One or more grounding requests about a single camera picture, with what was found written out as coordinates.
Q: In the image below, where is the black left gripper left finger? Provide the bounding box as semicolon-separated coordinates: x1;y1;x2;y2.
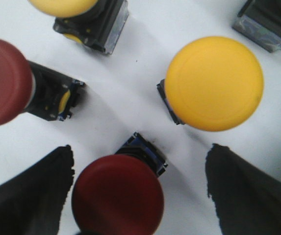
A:
0;145;75;235

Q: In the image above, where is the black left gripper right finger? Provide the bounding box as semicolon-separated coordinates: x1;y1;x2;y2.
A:
205;143;281;235

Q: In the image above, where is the red mushroom push button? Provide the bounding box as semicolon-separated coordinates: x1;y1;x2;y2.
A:
72;132;168;235

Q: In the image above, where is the yellow mushroom push button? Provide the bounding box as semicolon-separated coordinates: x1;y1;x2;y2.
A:
157;36;264;132

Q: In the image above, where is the push button switch base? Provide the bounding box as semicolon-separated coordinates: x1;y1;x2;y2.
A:
232;0;281;53

